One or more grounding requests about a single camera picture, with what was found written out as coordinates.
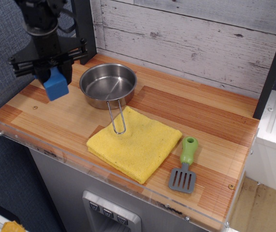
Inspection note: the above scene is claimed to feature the steel pot with wire handle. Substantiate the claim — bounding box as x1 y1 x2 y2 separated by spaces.
79 63 137 134

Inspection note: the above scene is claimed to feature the green handled grey spatula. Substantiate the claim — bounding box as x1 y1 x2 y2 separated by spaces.
168 137 198 194

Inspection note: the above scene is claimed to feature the clear acrylic guard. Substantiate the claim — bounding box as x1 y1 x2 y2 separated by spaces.
0 33 261 229

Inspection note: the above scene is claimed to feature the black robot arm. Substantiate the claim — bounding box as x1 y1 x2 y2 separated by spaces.
8 0 87 88

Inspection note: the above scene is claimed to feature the yellow folded cloth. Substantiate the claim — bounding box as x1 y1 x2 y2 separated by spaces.
87 106 182 184

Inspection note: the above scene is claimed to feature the yellow cloth scrap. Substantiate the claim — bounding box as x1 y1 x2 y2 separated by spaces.
1 221 26 232

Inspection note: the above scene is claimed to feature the black left post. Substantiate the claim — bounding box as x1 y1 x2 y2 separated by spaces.
71 0 97 65

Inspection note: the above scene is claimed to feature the white ridged side cabinet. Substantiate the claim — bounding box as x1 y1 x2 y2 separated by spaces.
245 90 276 190

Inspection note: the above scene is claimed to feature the silver dispenser panel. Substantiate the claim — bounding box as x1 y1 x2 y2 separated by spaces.
82 190 142 232

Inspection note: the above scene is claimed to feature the black right post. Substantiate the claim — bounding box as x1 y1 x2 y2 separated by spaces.
253 52 276 119

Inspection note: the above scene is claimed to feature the black post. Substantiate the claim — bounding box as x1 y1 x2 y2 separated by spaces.
253 52 276 119
71 0 97 65

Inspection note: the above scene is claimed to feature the blue arch block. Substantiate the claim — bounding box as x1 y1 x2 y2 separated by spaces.
44 67 69 101

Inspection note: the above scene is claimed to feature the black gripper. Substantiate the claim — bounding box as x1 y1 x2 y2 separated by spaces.
8 32 87 88

